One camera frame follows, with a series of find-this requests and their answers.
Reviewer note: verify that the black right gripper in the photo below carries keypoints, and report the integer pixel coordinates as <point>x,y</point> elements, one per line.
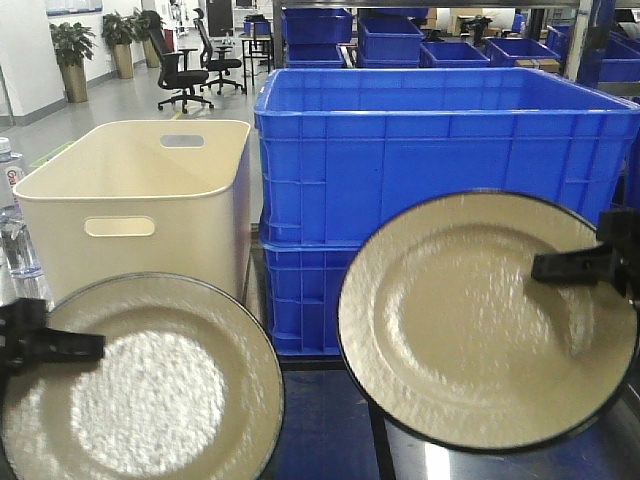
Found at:
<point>615,261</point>

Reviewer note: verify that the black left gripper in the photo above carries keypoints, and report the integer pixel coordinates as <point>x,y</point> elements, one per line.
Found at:
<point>25,342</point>

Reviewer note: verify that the cream plate black rim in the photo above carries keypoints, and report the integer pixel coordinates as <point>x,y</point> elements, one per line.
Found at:
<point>443,327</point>
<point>189,388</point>

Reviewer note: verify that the clear water bottle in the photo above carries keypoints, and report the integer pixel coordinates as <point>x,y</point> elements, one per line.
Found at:
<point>21,259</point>

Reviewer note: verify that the cream plastic storage bin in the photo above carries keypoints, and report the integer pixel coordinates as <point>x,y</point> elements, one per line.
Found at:
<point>144,196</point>

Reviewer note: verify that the lower large blue crate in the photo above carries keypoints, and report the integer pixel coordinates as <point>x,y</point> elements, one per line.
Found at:
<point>304,281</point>

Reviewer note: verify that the large blue crate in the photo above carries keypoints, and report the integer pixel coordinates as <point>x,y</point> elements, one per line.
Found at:
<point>343,151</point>
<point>304,281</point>

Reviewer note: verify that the upper large blue crate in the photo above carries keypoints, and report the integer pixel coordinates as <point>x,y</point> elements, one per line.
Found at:
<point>343,151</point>

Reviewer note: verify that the black office chair near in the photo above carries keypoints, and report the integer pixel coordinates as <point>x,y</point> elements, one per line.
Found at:
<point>172,77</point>

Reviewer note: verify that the black office chair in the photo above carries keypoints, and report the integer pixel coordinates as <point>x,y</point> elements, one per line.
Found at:
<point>214,59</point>
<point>172,77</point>

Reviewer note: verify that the potted plant gold pot left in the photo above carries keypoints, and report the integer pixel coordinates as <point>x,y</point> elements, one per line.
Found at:
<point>73,45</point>

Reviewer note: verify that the potted plant gold pot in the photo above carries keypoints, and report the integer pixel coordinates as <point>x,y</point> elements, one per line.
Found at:
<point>118,34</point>
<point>73,45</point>

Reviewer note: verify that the potted plant gold pot middle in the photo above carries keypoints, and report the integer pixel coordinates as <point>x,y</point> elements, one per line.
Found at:
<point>118,34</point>

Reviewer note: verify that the black office chair far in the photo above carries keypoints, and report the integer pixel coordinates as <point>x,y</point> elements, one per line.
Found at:
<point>214,59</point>

